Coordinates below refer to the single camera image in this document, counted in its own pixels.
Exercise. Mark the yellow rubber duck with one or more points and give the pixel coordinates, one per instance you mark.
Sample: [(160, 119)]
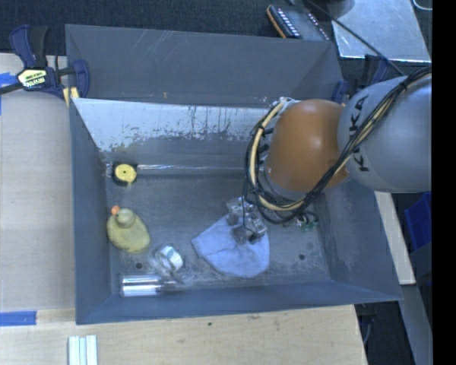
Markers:
[(128, 234)]

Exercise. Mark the yellow and black tape measure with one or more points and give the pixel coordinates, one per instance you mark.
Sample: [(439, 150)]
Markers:
[(124, 172)]

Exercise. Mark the pale wood flat board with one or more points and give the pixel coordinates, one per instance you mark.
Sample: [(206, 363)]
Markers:
[(34, 204)]

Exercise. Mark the grey metal bin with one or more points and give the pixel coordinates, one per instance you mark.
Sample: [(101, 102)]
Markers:
[(197, 70)]

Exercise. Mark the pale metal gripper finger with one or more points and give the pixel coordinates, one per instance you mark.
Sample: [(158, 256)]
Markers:
[(234, 208), (247, 232)]

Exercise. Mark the white tape roll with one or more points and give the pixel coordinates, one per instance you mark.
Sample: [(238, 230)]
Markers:
[(171, 258)]

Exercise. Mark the light blue cloth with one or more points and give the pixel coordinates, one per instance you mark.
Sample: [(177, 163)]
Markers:
[(232, 257)]

